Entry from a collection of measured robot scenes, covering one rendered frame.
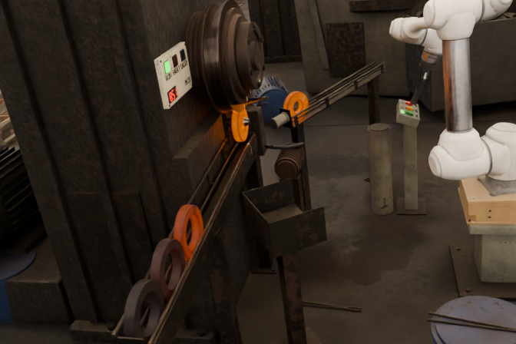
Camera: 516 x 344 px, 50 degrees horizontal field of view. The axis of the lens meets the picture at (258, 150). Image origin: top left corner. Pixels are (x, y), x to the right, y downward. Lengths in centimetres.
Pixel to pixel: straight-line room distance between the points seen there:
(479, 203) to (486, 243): 23
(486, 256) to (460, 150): 54
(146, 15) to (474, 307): 143
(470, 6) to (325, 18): 289
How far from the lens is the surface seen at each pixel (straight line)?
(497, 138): 243
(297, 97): 288
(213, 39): 216
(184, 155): 206
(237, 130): 238
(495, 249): 263
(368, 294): 266
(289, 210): 211
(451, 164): 234
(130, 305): 156
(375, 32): 491
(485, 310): 193
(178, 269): 181
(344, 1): 494
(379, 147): 303
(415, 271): 280
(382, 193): 316
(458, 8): 224
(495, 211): 248
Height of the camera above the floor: 166
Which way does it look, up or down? 23 degrees down
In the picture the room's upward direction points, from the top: 8 degrees counter-clockwise
